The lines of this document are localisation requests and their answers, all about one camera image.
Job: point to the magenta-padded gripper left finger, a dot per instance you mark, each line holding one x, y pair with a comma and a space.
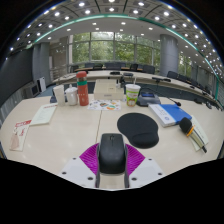
89, 158

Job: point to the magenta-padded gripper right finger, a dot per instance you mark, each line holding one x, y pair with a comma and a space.
135, 159

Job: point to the black computer mouse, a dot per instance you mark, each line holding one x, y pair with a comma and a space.
111, 153

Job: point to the black mouse pad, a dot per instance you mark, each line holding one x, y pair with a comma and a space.
138, 128

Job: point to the blue and white book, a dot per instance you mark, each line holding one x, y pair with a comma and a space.
170, 115

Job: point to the black handheld microphone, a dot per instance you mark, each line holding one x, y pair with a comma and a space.
185, 125

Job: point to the grey gooseneck microphone console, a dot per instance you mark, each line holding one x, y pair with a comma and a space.
146, 98

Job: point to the white booklet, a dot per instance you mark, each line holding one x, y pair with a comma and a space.
44, 114

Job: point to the white lidded mug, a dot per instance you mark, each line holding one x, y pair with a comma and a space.
71, 96

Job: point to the printed paper cup with straw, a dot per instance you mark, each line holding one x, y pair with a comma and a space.
132, 95

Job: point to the red bottle with green band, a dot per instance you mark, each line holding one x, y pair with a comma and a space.
82, 90

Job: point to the white paper cup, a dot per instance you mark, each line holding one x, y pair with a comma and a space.
59, 95

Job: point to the cream compartment box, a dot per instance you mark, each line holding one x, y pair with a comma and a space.
108, 90

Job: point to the red and white leaflet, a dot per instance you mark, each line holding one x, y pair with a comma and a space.
20, 135

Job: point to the long curved conference desk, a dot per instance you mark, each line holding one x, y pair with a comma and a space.
100, 75

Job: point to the black desk microphone units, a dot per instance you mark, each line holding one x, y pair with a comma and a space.
161, 79

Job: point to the dark office chairs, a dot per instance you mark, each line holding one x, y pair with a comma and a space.
148, 69

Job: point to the ceiling lights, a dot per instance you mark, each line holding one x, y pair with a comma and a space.
81, 4

